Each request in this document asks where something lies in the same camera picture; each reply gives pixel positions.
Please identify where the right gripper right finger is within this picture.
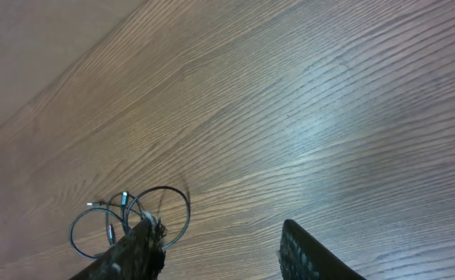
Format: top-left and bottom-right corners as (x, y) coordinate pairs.
(278, 219), (365, 280)

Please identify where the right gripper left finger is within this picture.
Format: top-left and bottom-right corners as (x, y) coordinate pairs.
(70, 217), (166, 280)

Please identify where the black USB cable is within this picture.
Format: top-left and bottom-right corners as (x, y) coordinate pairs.
(124, 185), (192, 251)
(68, 190), (145, 261)

